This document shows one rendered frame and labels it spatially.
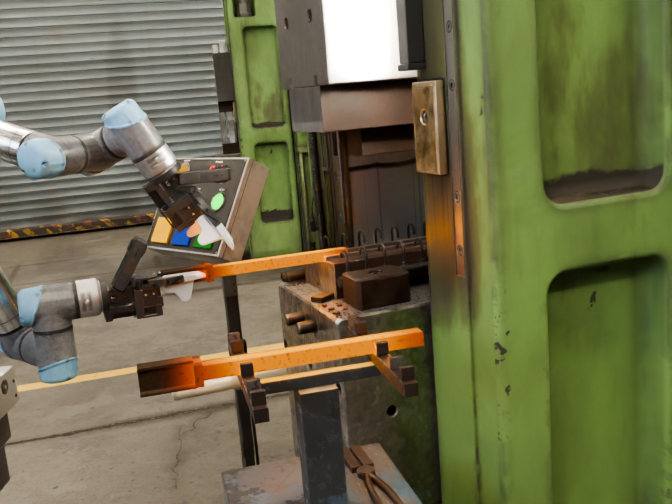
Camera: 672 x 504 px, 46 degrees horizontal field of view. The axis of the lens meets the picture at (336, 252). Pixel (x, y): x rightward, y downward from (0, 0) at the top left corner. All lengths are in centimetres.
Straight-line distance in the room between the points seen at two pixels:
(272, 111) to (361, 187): 464
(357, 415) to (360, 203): 59
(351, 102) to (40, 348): 79
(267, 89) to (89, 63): 344
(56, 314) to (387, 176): 87
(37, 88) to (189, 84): 168
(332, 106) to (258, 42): 497
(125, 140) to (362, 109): 49
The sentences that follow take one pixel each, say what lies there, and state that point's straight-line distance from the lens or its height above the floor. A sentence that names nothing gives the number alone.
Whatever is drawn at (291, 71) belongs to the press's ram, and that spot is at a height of 140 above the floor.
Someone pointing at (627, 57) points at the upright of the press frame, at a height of 137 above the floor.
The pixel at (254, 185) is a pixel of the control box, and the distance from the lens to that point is 212.
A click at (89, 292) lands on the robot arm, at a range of 161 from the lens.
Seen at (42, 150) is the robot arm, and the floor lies 129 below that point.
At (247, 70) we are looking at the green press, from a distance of 657.
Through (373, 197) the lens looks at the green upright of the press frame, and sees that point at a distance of 198.
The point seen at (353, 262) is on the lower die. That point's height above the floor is 99.
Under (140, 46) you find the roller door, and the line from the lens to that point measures 959.
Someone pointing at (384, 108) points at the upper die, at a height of 131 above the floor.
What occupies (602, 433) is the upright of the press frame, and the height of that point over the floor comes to 64.
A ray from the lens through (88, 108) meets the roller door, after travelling 956.
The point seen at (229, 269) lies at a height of 100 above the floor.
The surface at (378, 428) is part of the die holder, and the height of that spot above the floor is 67.
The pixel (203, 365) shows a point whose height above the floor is 97.
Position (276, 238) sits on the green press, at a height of 20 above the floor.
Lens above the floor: 135
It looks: 11 degrees down
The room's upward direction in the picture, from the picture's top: 5 degrees counter-clockwise
